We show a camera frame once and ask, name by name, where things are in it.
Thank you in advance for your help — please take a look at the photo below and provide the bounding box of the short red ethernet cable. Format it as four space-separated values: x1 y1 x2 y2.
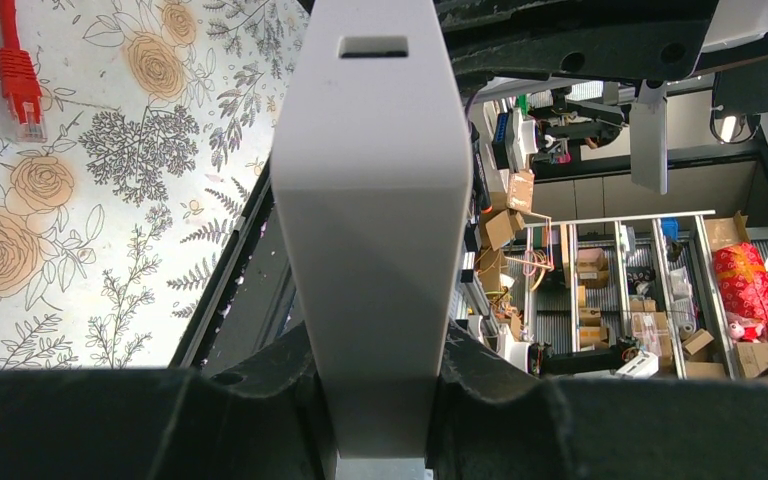
0 0 49 144

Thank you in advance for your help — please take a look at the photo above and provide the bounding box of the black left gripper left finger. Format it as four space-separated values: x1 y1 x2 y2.
0 326 337 479

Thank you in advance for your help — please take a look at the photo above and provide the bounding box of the white router box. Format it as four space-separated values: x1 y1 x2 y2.
270 1 473 458

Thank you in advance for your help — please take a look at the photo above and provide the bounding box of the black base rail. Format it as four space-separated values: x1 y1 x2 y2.
169 160 304 376

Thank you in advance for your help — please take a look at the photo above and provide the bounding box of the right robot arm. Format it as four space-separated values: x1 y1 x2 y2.
434 1 768 95

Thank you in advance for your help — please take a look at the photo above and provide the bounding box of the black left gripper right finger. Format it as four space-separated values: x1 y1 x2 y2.
426 325 768 479

